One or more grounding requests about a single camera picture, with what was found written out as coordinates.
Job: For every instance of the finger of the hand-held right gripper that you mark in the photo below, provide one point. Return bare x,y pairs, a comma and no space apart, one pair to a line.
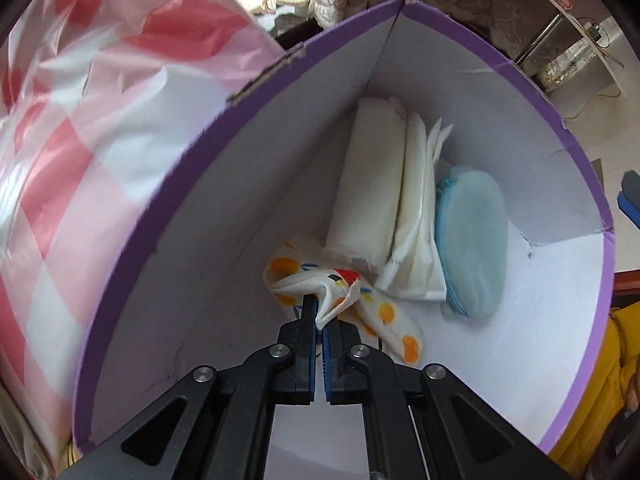
631,202

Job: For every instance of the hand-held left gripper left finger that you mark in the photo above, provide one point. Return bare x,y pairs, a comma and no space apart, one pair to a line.
301,355

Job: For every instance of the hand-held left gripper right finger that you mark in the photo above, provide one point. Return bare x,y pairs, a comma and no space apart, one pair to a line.
345,360

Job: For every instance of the white cloth with colourful dots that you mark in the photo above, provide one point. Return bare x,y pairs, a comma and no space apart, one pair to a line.
385,312

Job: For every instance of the purple cardboard box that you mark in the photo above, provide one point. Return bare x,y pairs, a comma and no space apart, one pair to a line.
225,210

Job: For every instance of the white pad packet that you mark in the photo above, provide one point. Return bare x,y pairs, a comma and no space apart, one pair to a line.
365,195
415,240

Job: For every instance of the round light blue pouch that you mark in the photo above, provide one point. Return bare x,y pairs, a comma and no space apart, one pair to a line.
470,240

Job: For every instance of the yellow garment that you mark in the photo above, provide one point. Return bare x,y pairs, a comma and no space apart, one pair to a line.
610,370

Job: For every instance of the white round table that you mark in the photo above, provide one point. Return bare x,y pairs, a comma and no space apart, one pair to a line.
560,7

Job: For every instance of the pink checked tablecloth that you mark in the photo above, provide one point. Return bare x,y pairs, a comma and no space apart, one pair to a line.
100,160

